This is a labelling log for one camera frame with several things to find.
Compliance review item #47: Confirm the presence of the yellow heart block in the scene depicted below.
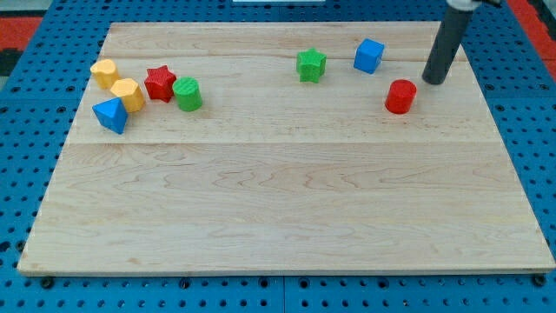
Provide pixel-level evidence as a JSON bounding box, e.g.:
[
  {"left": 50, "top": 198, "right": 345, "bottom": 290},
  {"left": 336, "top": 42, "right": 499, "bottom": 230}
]
[{"left": 90, "top": 59, "right": 120, "bottom": 90}]

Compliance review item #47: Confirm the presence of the blue cube block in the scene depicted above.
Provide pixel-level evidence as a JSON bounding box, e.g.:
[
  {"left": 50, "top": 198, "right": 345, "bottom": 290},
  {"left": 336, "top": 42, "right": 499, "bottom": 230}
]
[{"left": 354, "top": 38, "right": 385, "bottom": 74}]

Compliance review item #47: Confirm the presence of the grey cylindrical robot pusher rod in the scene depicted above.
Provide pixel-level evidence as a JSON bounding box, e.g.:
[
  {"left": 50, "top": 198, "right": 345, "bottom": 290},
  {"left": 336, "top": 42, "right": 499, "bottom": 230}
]
[{"left": 421, "top": 0, "right": 480, "bottom": 85}]

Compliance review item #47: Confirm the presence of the red cylinder block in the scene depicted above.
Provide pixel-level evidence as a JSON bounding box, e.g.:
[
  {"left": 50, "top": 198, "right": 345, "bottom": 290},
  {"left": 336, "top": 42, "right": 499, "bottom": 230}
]
[{"left": 385, "top": 79, "right": 417, "bottom": 114}]

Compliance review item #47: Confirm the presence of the green star block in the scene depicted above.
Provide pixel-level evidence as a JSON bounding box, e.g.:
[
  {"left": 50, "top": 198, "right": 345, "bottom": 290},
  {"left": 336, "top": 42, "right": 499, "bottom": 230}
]
[{"left": 296, "top": 48, "right": 327, "bottom": 83}]

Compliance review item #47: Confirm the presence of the light wooden board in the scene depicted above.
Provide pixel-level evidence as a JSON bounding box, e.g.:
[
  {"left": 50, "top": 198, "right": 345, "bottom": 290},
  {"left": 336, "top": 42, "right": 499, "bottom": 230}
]
[{"left": 17, "top": 22, "right": 555, "bottom": 276}]

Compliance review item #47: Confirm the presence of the red star block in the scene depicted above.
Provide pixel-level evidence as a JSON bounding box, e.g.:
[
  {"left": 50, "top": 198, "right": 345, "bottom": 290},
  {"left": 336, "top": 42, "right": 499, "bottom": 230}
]
[{"left": 144, "top": 65, "right": 176, "bottom": 103}]

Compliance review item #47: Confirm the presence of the yellow hexagon block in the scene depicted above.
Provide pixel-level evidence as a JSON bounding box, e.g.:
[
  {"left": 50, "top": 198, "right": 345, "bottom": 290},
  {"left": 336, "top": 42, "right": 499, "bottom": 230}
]
[{"left": 109, "top": 78, "right": 145, "bottom": 113}]

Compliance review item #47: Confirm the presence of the blue triangle block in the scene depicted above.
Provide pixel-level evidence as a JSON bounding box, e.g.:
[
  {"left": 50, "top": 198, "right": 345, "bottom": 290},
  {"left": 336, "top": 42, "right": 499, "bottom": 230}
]
[{"left": 92, "top": 97, "right": 129, "bottom": 134}]

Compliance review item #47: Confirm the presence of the green cylinder block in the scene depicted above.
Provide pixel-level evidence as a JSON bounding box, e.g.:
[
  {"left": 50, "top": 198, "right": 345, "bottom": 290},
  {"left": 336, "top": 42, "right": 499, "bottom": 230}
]
[{"left": 172, "top": 77, "right": 202, "bottom": 111}]

